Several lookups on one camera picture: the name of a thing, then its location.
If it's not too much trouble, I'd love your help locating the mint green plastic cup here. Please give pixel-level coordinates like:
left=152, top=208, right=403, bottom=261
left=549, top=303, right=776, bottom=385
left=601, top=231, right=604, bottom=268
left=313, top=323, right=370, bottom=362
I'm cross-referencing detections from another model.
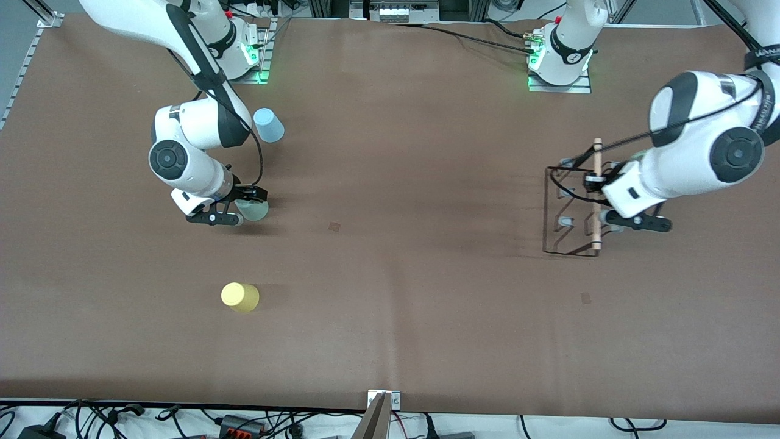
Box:
left=236, top=199, right=269, bottom=222

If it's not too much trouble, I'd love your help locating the black wire cup holder rack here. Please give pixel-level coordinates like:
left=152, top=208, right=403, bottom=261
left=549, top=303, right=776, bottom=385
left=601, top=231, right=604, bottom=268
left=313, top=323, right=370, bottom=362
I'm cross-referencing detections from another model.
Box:
left=542, top=138, right=626, bottom=257

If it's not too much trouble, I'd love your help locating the yellow plastic cup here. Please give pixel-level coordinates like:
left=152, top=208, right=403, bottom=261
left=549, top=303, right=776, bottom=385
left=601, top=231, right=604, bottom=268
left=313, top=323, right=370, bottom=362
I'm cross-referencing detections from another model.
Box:
left=221, top=282, right=260, bottom=314

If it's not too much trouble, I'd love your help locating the light blue plastic cup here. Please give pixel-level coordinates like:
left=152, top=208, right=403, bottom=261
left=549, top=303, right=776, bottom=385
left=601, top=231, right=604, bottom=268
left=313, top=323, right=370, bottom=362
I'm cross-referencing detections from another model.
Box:
left=253, top=108, right=285, bottom=144

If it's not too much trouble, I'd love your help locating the white power strip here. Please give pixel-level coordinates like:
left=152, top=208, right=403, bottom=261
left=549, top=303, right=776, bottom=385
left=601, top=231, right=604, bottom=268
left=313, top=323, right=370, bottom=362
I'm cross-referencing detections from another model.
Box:
left=230, top=0, right=288, bottom=18

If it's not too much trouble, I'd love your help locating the brown table cover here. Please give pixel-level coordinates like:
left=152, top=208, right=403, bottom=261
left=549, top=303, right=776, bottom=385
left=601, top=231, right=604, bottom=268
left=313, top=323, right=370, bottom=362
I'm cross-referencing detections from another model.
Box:
left=0, top=12, right=780, bottom=425

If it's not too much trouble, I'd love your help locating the black orange connector block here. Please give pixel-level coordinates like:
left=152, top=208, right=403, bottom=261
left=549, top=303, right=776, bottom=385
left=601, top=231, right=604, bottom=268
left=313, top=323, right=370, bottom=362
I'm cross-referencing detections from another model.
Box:
left=218, top=414, right=267, bottom=437

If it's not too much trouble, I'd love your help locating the grey background equipment box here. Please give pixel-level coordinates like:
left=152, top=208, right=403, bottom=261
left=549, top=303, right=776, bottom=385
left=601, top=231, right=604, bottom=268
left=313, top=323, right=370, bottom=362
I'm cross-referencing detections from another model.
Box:
left=350, top=0, right=441, bottom=23

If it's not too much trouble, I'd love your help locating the black power adapter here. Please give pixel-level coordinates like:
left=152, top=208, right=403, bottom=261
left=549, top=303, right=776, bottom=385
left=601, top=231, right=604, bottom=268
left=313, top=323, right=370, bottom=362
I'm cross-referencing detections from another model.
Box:
left=17, top=421, right=66, bottom=439

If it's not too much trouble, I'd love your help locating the black plug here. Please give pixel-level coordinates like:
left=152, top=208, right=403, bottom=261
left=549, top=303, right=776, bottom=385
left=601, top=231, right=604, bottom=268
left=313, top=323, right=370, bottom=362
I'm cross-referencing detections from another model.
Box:
left=420, top=413, right=476, bottom=439

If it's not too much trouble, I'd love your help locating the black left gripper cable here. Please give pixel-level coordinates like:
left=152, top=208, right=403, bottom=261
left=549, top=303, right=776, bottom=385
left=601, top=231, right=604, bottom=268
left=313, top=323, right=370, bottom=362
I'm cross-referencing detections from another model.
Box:
left=550, top=0, right=780, bottom=205

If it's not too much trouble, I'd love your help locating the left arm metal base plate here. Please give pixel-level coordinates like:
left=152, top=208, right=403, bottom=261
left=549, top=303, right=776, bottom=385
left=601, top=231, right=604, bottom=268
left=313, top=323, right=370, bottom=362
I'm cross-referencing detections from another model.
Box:
left=527, top=66, right=592, bottom=94

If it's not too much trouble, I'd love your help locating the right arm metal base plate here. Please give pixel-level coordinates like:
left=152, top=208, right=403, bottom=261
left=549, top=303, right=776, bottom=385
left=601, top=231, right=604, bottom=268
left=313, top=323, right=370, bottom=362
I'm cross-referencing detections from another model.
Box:
left=229, top=17, right=273, bottom=85

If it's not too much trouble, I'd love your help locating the short black base cable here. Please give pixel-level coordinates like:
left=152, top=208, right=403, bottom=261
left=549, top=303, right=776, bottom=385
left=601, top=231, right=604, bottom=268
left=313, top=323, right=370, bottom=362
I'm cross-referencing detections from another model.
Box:
left=484, top=17, right=528, bottom=38

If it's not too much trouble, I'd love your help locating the long black base cable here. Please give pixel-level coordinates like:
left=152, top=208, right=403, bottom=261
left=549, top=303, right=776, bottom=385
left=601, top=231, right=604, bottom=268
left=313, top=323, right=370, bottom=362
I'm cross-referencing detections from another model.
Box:
left=390, top=22, right=538, bottom=57

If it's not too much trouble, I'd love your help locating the aluminium profile rail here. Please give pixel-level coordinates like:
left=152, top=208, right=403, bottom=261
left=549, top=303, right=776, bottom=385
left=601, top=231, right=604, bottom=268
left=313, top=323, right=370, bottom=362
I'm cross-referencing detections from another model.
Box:
left=0, top=0, right=64, bottom=130

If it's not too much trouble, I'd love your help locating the black curved cable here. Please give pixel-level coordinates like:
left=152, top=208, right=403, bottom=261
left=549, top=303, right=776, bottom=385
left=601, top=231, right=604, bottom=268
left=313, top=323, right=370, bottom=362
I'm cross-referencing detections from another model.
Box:
left=609, top=417, right=667, bottom=432

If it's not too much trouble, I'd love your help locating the small metal table bracket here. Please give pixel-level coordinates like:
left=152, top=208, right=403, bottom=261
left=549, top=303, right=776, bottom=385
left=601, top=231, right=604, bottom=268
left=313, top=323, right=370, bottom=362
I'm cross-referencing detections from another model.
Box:
left=367, top=390, right=402, bottom=410

